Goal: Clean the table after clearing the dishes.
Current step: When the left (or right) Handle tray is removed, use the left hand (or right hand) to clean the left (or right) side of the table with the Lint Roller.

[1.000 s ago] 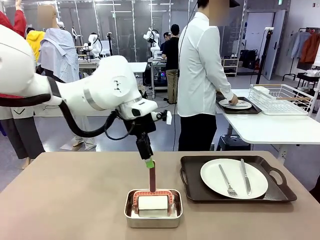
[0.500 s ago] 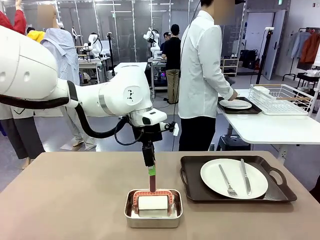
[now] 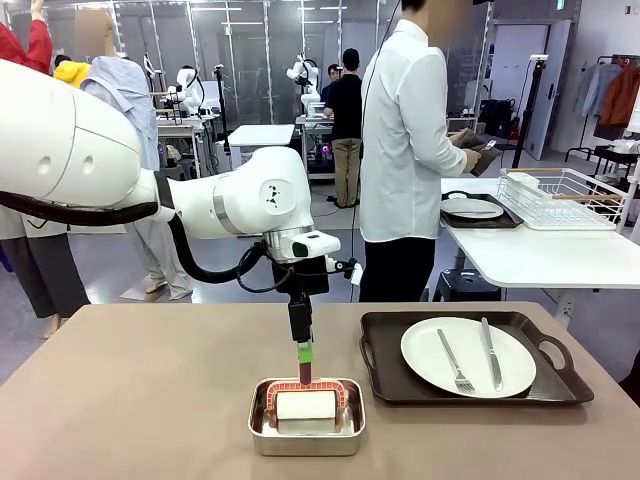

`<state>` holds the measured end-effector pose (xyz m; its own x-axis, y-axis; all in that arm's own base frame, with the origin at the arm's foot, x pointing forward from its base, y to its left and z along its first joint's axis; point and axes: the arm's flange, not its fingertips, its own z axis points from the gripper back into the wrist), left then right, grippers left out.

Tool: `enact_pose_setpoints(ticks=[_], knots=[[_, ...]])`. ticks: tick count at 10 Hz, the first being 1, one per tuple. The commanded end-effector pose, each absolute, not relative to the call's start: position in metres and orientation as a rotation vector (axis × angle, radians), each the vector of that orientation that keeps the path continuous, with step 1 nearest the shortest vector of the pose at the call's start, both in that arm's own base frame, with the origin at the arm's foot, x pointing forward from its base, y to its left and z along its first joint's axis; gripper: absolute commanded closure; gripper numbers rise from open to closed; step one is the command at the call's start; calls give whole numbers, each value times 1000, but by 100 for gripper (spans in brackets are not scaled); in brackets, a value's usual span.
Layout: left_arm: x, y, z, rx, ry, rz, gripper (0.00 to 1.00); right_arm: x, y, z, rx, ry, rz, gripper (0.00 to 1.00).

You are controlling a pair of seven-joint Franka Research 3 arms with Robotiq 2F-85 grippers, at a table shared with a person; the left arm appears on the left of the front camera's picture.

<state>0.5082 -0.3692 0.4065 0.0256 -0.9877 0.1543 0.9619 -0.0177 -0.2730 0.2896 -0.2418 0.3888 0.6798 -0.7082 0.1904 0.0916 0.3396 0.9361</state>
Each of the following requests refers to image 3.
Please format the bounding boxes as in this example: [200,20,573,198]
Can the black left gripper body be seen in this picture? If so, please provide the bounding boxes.
[271,255,332,303]

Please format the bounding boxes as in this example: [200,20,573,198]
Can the pink lint roller white roll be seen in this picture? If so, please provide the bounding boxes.
[264,361,350,434]

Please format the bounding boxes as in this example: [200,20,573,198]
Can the brown serving tray with handles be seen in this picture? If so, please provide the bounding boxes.
[359,310,596,408]

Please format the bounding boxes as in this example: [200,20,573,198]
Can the large white round plate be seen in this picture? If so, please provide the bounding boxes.
[399,315,538,400]

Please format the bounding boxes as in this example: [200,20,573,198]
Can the silver fork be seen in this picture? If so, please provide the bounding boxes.
[436,327,477,395]

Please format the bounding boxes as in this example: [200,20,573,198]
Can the silver table knife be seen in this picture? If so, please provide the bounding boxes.
[480,316,504,393]

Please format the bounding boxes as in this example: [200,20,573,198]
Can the brown cloth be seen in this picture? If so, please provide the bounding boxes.
[451,128,502,178]

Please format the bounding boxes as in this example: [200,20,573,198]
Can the person right forearm white sleeve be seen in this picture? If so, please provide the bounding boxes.
[424,130,469,175]

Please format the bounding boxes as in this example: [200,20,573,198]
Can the person right hand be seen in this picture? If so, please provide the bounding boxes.
[462,148,484,176]

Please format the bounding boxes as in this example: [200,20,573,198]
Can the small white left clip-on device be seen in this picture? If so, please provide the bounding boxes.
[333,257,364,287]

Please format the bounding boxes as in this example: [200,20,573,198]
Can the rectangular steel tray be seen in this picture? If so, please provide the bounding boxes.
[247,376,368,458]

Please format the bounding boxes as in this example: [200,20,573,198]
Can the white standing desk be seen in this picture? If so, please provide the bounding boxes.
[226,123,297,169]

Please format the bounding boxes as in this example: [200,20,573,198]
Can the black plastic stool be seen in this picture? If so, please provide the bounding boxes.
[431,268,502,303]

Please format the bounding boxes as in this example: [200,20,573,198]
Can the person in black t-shirt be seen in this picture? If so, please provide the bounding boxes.
[323,47,364,209]

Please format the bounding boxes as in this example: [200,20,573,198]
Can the person in white shirt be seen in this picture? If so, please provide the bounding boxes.
[357,0,484,304]

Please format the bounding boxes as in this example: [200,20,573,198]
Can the white plate with grey rim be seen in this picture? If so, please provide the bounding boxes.
[440,198,504,221]

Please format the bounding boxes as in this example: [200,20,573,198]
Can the seated person with glasses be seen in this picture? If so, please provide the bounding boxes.
[321,63,346,104]

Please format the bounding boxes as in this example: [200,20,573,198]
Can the white background robot tall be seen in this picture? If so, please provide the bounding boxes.
[286,54,322,109]

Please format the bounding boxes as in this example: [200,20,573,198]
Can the dark brown flat tray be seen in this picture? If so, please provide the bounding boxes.
[439,191,525,231]

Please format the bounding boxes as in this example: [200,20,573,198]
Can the white background robot at workbench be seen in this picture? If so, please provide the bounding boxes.
[167,64,207,117]

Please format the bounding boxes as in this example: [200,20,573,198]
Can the white rectangular container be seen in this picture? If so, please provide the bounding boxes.
[505,171,541,190]

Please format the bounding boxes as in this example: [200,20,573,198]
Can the white side table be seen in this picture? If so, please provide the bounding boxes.
[439,176,640,322]

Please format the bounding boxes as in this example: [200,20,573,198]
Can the mannequin in blue striped shirt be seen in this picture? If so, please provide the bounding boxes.
[73,8,194,304]

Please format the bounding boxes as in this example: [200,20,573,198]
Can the black bags pile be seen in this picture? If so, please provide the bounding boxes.
[478,97,524,140]

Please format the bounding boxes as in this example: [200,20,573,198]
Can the black stand with white device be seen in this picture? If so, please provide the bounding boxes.
[508,53,552,155]

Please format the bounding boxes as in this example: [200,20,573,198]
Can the yellow garment figure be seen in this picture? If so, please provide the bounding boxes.
[53,54,93,91]

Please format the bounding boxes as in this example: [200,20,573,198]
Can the black clothes rack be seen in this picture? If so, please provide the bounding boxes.
[564,53,640,164]

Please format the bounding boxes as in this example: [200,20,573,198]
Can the light blue hanging shirt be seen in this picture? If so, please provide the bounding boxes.
[581,61,622,120]

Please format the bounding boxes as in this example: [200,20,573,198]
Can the mannequin in red jacket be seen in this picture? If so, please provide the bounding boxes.
[0,0,92,339]

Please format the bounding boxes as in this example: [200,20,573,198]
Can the orange hanging jacket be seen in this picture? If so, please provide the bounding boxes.
[598,63,640,128]

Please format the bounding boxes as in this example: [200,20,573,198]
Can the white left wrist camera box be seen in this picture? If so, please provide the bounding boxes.
[291,232,343,262]

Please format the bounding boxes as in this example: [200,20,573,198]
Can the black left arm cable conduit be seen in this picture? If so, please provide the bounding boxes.
[0,189,277,296]

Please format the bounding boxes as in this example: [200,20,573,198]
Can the black camera tripod pole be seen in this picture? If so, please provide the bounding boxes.
[213,63,232,154]

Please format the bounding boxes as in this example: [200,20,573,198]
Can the metal frame workbench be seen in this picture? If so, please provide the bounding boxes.
[155,111,222,182]

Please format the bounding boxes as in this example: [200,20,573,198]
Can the white wire dish rack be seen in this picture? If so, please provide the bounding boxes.
[496,166,629,232]

